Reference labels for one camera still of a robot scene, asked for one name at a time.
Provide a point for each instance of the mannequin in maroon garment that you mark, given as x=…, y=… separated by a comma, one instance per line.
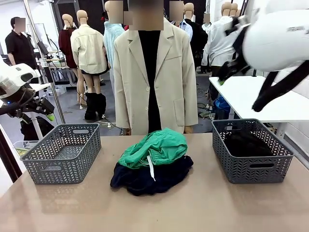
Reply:
x=66, y=46

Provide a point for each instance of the large white table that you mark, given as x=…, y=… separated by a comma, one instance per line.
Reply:
x=241, y=101

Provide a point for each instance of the mannequin in dark jacket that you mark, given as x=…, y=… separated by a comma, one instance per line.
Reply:
x=233, y=9

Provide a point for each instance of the black fuzzy boots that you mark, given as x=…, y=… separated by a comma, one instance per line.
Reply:
x=94, y=106

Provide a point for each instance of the person's right hand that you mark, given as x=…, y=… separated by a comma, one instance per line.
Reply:
x=127, y=131

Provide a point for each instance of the person's left forearm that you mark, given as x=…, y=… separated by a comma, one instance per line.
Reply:
x=192, y=111

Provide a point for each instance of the mannequin in light blue shirt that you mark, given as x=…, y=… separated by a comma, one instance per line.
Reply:
x=109, y=38

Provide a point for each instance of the mannequin in black jacket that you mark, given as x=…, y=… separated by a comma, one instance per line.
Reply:
x=199, y=41

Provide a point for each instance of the clear plastic box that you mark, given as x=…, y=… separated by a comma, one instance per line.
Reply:
x=21, y=145

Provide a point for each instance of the black garment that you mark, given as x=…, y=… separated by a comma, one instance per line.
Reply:
x=246, y=145

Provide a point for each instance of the metal stand pole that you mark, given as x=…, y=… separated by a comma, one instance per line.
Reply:
x=58, y=104

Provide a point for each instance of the person's left hand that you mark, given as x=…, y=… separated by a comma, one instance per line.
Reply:
x=189, y=129

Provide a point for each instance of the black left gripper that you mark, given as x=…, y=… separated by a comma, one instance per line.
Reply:
x=41, y=106

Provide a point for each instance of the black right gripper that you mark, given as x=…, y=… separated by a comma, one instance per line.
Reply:
x=237, y=67

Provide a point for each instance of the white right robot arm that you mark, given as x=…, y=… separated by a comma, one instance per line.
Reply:
x=277, y=41

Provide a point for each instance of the background workbench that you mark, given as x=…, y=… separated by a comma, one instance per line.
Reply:
x=62, y=72

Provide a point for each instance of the white table with white leg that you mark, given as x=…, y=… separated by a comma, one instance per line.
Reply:
x=42, y=86

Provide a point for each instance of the blue bag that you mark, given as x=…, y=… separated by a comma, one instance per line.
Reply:
x=220, y=104

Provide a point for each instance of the black bag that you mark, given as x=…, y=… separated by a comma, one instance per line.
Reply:
x=46, y=129

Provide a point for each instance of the navy shorts with logo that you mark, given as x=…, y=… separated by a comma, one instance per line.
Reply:
x=169, y=176

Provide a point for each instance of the mannequin in white shirt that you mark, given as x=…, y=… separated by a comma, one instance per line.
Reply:
x=219, y=41

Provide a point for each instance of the person in black t-shirt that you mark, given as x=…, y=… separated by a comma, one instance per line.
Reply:
x=19, y=48

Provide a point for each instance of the grey woven-pattern plastic basket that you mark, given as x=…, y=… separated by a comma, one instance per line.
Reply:
x=253, y=174
x=48, y=174

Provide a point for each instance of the person in beige blazer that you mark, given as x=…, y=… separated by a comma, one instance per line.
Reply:
x=130, y=72

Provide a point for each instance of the mannequin in beige jacket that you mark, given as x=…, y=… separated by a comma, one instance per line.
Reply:
x=89, y=50

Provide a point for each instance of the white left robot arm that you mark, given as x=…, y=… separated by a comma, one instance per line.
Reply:
x=14, y=75

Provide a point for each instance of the person's right forearm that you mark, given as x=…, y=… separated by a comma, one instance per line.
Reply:
x=122, y=111

